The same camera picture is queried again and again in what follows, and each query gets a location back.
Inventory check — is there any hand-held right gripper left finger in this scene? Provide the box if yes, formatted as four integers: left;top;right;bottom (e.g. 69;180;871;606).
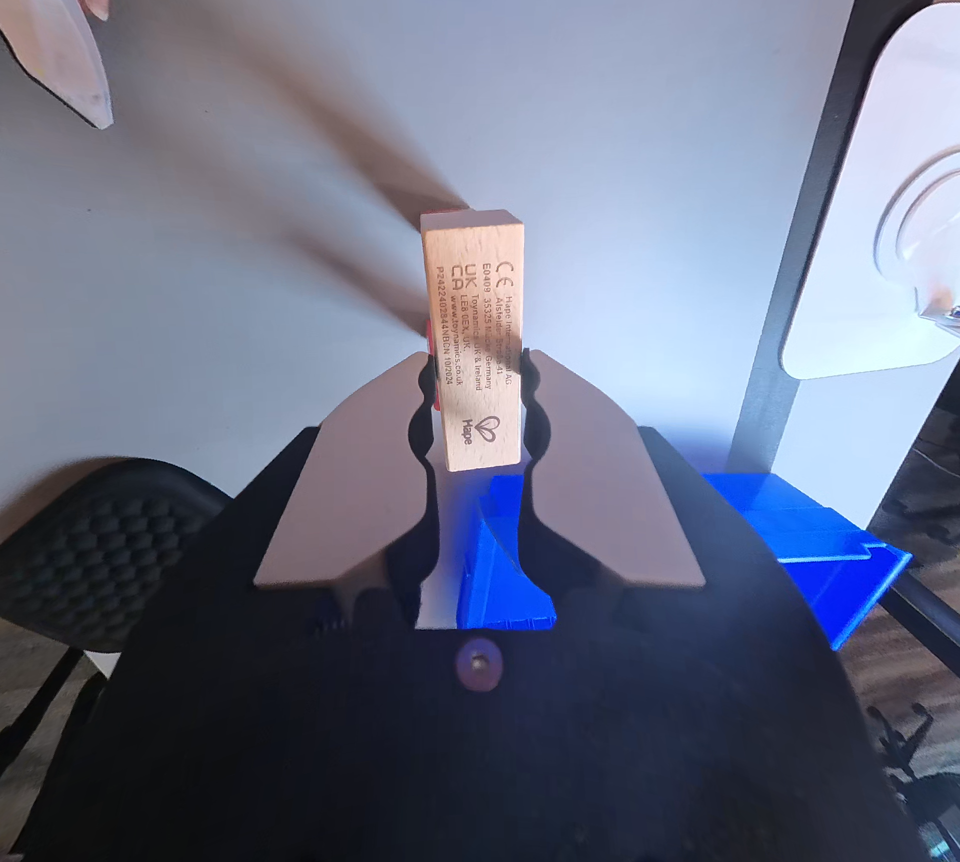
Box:
255;350;439;602

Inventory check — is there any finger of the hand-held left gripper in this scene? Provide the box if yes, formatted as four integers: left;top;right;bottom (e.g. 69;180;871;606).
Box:
0;0;114;128

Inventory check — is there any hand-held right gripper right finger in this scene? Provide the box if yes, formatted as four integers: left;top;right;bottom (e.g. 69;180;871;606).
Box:
521;350;706;596

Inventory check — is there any blue plastic bin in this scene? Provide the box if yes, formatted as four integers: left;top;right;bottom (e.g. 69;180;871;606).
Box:
458;473;912;649

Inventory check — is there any pale wooden block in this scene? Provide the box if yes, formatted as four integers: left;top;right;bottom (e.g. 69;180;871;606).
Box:
420;210;529;470

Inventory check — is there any black wrist rest pad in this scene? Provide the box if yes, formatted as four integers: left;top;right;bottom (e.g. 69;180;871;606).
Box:
0;461;234;653

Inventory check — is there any white document stand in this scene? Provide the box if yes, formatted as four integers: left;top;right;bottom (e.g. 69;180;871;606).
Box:
780;0;960;380

